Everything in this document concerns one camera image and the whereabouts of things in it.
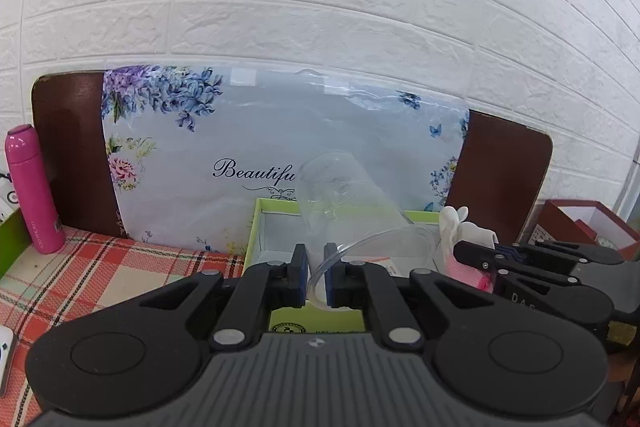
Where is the green box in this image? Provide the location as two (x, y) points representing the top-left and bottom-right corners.
(0, 206), (37, 281)

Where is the white printed packet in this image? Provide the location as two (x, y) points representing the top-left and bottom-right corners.
(0, 171), (23, 224)

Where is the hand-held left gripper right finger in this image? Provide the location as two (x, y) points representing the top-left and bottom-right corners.
(323, 242), (492, 353)

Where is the floral placemat board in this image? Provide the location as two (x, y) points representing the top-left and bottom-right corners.
(31, 68), (554, 244)

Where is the clear glass cup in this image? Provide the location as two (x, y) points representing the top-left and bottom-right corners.
(297, 150), (439, 309)

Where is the pink thermos bottle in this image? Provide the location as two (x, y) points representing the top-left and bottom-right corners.
(4, 124), (66, 256)

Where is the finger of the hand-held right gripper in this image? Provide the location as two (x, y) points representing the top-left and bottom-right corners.
(492, 267), (615, 329)
(453, 240), (626, 276)

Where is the red plaid tablecloth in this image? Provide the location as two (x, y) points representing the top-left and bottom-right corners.
(0, 226), (251, 427)

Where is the green-rimmed cardboard box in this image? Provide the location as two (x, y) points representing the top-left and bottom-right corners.
(244, 196), (452, 338)

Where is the red gift box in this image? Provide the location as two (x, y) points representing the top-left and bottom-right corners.
(519, 199), (640, 259)

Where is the white device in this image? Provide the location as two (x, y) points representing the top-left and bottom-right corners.
(0, 325), (15, 399)

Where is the floral plastic bag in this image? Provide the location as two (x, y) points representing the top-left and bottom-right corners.
(101, 64), (471, 254)

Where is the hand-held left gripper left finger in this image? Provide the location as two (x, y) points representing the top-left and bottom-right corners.
(140, 243), (309, 353)

